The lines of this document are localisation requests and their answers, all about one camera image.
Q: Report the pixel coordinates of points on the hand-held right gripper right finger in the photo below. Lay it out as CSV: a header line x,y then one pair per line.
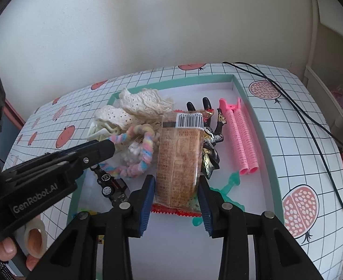
x,y
205,207

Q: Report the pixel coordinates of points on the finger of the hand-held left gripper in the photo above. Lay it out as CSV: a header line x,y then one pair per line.
x,y
95,153

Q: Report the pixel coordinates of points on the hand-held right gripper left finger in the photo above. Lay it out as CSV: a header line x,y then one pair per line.
x,y
146,207

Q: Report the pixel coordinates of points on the green plastic toy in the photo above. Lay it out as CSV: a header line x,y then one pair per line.
x,y
231,185

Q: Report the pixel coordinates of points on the black toy car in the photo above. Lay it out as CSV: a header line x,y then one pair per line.
x,y
108,185

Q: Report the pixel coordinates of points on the teal and white box lid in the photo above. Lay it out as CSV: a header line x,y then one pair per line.
x,y
247,194

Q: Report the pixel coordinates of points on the brown snack packet red edge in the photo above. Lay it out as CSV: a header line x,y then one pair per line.
x,y
177,163

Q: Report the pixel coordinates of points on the black gold action figure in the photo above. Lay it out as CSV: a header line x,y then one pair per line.
x,y
209,148

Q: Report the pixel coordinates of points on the cream lace scrunchie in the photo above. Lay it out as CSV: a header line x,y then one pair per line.
x,y
142,102

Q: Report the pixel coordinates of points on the person's left hand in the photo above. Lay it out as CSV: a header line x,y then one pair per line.
x,y
5,248

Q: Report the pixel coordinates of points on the pink furniture edge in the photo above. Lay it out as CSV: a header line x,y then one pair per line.
x,y
13,115

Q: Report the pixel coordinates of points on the pomegranate print grid tablecloth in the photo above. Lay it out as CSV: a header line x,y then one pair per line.
x,y
291,140

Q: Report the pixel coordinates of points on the white wooden shelf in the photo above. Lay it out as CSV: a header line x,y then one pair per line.
x,y
326,93

